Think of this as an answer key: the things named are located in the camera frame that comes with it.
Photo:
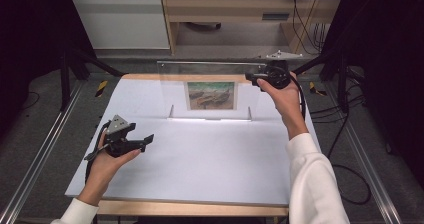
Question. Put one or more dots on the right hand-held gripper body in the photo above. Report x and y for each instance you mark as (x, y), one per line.
(276, 74)

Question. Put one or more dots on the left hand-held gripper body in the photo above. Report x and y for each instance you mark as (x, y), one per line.
(116, 144)

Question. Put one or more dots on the picture card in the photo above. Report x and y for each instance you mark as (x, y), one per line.
(210, 95)

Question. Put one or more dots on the clear acrylic photo frame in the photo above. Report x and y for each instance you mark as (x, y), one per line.
(173, 90)

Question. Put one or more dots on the person's left hand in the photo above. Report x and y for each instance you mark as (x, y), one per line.
(106, 167)

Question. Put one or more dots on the person's right hand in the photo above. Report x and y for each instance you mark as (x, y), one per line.
(288, 100)

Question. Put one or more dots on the pale grey paper sheet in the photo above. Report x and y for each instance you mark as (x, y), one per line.
(200, 160)

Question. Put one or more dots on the black metal stand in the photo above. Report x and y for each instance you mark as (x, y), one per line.
(342, 84)
(65, 84)

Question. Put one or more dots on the light wooden desk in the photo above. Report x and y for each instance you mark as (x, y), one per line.
(230, 9)

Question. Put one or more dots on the wooden table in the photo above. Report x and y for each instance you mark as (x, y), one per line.
(186, 209)

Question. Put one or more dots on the black curtain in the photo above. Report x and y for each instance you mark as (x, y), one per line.
(30, 34)
(390, 67)

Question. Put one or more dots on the white cabinet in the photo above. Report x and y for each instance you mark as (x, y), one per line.
(123, 24)

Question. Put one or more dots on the aluminium rail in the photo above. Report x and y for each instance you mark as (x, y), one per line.
(40, 150)
(363, 157)

